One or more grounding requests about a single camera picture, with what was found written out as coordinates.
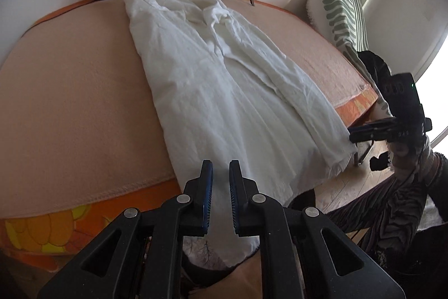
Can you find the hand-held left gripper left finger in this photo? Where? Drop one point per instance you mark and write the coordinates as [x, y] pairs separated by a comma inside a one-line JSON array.
[[207, 201]]

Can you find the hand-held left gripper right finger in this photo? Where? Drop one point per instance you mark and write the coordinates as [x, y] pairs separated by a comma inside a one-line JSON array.
[[233, 201]]

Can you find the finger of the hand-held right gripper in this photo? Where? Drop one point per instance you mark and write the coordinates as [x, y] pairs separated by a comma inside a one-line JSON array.
[[371, 132]]

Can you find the white long-sleeved shirt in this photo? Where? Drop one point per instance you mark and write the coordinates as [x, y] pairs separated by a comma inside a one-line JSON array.
[[217, 81]]

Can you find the person's right forearm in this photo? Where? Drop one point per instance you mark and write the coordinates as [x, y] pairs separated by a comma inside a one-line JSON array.
[[388, 211]]

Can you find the dark clothes pile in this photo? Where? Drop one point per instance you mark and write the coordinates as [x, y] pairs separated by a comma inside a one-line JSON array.
[[374, 71]]

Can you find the person's right hand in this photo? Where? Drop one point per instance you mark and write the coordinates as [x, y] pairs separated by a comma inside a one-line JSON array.
[[400, 153]]

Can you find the green striped white pillow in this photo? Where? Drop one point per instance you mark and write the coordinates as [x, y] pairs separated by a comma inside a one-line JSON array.
[[337, 8]]

